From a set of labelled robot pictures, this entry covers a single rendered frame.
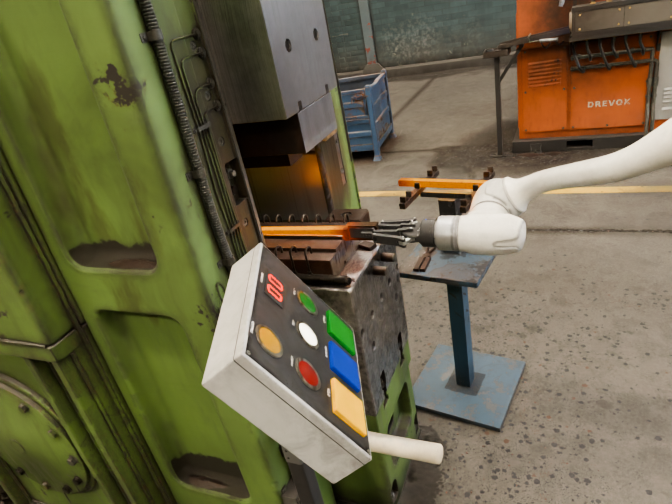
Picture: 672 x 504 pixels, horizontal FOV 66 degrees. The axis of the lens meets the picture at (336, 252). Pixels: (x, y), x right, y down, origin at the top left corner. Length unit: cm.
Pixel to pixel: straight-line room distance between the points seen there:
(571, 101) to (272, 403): 427
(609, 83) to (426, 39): 474
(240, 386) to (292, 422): 10
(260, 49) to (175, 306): 59
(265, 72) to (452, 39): 787
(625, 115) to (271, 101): 395
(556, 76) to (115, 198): 398
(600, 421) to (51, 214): 193
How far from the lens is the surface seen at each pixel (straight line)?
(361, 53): 939
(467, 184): 179
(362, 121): 507
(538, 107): 480
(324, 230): 143
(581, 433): 219
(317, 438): 81
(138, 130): 104
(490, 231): 127
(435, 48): 902
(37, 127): 132
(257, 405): 76
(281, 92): 115
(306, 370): 81
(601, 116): 482
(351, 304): 134
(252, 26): 115
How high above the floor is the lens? 161
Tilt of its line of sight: 27 degrees down
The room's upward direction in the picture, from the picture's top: 12 degrees counter-clockwise
